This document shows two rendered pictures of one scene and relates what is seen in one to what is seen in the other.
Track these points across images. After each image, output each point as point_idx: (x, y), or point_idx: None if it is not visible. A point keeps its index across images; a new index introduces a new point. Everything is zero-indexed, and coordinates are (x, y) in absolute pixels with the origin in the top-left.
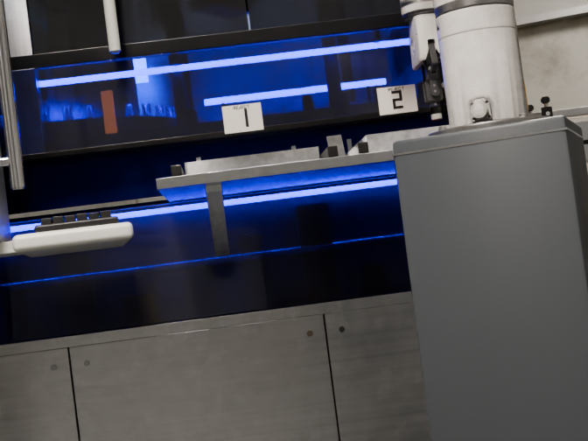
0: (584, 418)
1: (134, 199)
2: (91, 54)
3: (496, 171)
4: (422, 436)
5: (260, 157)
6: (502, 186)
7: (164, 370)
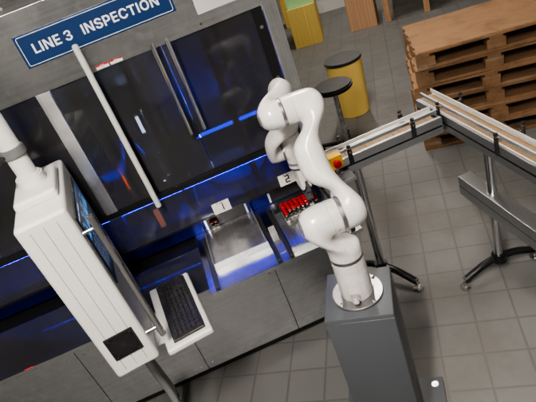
0: (406, 388)
1: (180, 242)
2: (145, 202)
3: (368, 329)
4: (318, 290)
5: (244, 252)
6: (371, 333)
7: (215, 303)
